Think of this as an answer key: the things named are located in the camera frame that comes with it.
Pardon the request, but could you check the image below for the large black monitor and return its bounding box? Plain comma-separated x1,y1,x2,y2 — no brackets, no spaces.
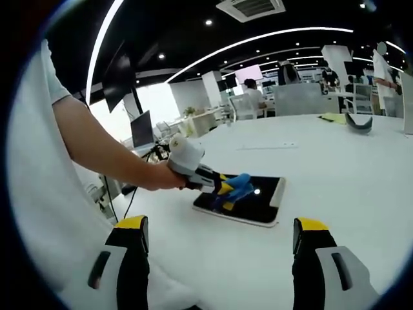
102,40,139,114

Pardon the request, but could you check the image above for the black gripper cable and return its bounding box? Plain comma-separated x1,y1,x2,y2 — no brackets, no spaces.
122,185,139,223

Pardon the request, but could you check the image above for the ceiling air conditioner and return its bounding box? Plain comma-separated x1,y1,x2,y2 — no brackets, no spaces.
215,0,287,23

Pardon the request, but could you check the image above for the yellow paper sheet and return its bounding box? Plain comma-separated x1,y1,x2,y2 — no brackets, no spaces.
317,112,348,125

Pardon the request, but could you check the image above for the black tablet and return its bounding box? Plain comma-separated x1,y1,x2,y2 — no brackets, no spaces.
192,174,287,229

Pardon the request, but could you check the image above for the pale wall screen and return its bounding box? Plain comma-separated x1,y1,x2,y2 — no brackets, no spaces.
234,64,263,81

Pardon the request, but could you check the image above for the grey curved headband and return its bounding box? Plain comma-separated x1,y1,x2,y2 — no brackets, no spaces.
344,112,374,135

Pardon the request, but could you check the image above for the white table socket strip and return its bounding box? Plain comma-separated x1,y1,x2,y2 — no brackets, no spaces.
237,141,299,151

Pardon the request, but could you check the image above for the blue cleaning cloth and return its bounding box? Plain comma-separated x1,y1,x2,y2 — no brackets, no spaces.
222,172,254,203

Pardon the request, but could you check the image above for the curved ceiling light strip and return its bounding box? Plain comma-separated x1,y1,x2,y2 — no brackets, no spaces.
167,27,354,83

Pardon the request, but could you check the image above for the white office chair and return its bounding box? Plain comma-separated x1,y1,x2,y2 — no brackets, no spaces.
345,83,374,114
228,93,259,121

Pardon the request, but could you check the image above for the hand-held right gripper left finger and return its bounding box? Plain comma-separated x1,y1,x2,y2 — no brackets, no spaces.
69,214,151,310

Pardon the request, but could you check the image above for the straight ceiling light strip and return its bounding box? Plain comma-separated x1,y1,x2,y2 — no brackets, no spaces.
85,0,125,101

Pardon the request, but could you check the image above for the wide grey desk divider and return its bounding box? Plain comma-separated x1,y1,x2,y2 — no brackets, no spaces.
273,84,339,117

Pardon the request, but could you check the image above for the person's white shirt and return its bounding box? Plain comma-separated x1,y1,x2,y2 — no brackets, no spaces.
6,38,201,310

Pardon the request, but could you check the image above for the person's left hand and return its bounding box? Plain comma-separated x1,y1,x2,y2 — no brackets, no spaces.
141,163,187,192

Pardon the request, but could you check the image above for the grey laptop screen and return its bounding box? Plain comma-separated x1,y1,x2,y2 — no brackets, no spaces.
130,109,156,152

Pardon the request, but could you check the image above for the narrow grey desk divider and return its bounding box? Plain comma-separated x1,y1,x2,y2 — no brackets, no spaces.
399,71,413,135

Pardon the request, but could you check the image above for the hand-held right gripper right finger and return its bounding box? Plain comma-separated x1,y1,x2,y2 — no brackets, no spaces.
292,216,381,310

